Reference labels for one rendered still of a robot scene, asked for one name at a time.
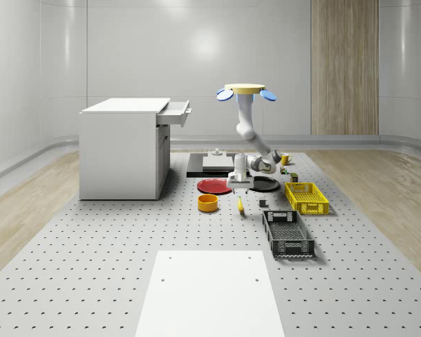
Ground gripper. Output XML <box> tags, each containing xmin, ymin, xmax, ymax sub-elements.
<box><xmin>227</xmin><ymin>171</ymin><xmax>254</xmax><ymax>196</ymax></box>

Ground white drawer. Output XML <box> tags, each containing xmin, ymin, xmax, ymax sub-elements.
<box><xmin>156</xmin><ymin>100</ymin><xmax>192</xmax><ymax>128</ymax></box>

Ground black plate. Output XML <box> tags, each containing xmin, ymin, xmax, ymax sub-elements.
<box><xmin>248</xmin><ymin>176</ymin><xmax>281</xmax><ymax>192</ymax></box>

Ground red plate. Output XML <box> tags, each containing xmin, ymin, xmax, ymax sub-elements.
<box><xmin>196</xmin><ymin>178</ymin><xmax>234</xmax><ymax>194</ymax></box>

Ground black stove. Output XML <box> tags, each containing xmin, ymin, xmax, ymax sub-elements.
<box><xmin>186</xmin><ymin>148</ymin><xmax>240</xmax><ymax>178</ymax></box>

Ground yellow bowl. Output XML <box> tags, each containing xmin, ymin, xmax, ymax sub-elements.
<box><xmin>197</xmin><ymin>194</ymin><xmax>219</xmax><ymax>213</ymax></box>

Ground yellow basket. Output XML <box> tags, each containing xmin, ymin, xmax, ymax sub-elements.
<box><xmin>284</xmin><ymin>182</ymin><xmax>330</xmax><ymax>216</ymax></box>

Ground dark grey basket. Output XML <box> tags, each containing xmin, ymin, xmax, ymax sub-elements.
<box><xmin>261</xmin><ymin>209</ymin><xmax>316</xmax><ymax>259</ymax></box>

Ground white board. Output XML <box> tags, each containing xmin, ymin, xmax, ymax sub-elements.
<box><xmin>135</xmin><ymin>250</ymin><xmax>286</xmax><ymax>337</ymax></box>

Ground white cabinet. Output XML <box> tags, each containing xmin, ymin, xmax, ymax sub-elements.
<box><xmin>79</xmin><ymin>98</ymin><xmax>171</xmax><ymax>201</ymax></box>

